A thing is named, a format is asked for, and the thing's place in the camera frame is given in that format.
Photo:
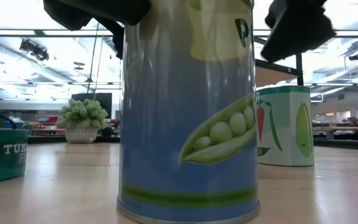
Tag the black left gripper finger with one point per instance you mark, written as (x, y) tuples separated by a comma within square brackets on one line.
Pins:
[(297, 31), (104, 11)]

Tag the teal Tuna Fish can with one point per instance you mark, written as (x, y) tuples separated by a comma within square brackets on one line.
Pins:
[(2, 155)]

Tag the white mixed vegetables can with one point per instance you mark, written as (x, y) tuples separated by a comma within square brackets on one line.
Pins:
[(287, 130)]

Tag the red storage cabinet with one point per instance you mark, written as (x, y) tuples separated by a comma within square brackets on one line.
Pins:
[(50, 121)]

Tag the wooden tray board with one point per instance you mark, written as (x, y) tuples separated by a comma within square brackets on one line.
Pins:
[(272, 77)]

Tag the green plant in white pot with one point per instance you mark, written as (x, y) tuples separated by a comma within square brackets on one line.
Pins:
[(81, 118)]

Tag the small black ceiling device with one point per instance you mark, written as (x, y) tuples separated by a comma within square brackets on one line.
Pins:
[(356, 56)]

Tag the long wooden table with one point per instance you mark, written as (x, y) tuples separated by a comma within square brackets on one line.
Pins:
[(346, 128)]

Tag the black monitor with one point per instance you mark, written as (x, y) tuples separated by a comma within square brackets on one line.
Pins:
[(104, 99)]

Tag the tall blue Peas can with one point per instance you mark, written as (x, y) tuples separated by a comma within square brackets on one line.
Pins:
[(182, 124)]

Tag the black ceiling-mounted device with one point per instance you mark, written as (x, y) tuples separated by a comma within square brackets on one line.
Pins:
[(34, 49)]

